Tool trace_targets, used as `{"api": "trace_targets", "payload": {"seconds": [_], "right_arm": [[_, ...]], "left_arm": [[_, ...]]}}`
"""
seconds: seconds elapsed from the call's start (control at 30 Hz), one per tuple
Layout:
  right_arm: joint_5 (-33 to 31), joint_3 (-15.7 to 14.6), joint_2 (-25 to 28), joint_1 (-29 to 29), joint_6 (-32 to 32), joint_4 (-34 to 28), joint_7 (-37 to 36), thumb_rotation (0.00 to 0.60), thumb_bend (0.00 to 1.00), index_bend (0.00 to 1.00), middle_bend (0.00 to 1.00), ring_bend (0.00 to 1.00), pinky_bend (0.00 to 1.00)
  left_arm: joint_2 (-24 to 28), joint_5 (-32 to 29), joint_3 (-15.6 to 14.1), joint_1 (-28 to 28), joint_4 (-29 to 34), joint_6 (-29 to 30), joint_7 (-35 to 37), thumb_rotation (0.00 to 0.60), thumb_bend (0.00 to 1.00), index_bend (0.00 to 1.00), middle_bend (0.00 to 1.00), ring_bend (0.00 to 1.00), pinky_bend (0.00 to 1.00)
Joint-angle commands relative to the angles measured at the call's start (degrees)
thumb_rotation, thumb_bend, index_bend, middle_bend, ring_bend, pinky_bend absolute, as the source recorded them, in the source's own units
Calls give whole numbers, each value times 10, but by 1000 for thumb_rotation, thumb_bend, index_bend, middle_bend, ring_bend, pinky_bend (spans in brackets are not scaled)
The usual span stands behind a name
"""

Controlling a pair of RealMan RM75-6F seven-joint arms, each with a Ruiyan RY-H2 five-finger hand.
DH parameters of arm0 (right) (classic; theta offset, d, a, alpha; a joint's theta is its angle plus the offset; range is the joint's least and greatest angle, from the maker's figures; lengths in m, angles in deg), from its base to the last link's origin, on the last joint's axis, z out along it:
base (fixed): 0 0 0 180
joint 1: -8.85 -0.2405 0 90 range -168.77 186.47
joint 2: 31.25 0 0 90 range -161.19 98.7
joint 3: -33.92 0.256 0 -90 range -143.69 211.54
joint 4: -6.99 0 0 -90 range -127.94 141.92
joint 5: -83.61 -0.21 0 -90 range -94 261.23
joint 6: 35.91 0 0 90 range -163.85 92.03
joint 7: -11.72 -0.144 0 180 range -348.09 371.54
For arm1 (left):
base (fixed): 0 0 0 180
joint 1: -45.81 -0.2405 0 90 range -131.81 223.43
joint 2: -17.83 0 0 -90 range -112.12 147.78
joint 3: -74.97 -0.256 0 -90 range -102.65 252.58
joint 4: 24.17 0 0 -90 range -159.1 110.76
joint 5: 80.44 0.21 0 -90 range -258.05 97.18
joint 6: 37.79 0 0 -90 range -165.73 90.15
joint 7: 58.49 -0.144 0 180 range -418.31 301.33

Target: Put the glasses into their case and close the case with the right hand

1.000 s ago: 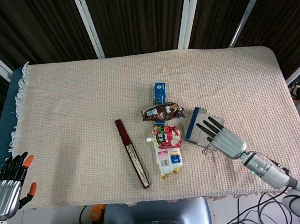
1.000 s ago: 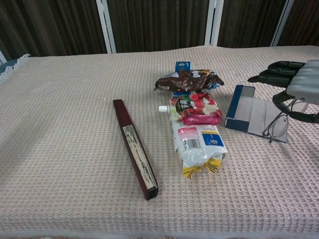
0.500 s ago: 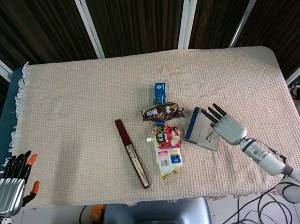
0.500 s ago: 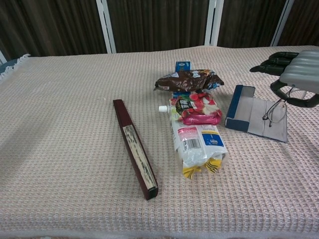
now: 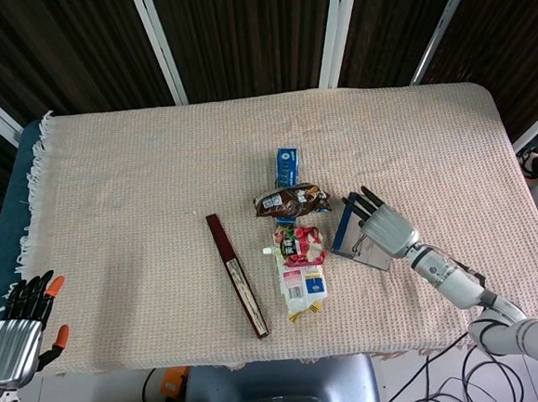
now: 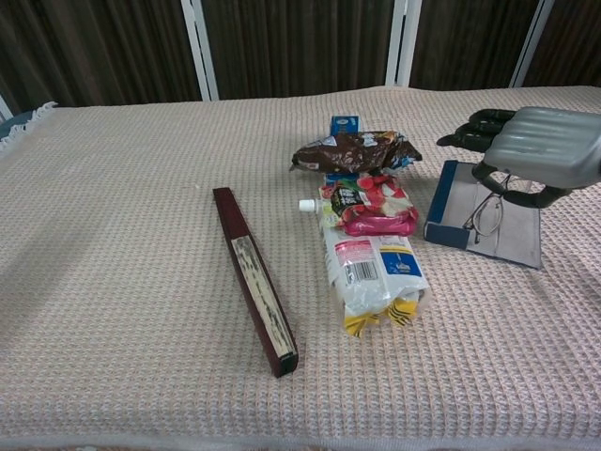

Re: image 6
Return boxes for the white yellow snack bag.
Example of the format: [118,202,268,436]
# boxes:
[321,220,431,338]

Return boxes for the metal frame eyeglasses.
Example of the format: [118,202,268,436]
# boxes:
[462,173,513,244]

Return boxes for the pink snack packet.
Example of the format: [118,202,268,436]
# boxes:
[344,209,420,237]

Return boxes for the blue white carton box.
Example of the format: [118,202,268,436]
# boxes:
[325,115,362,185]

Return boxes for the teal table pad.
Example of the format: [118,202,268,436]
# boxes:
[0,108,38,142]

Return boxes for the red fruit spout pouch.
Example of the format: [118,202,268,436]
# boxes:
[299,172,418,230]

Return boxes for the brown snack bag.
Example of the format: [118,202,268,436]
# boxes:
[289,130,423,175]

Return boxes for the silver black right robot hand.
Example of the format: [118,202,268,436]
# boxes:
[436,105,601,209]

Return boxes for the blue grey folding case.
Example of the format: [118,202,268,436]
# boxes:
[423,160,544,271]

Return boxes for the beige waffle tablecloth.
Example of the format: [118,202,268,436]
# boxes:
[0,86,601,451]

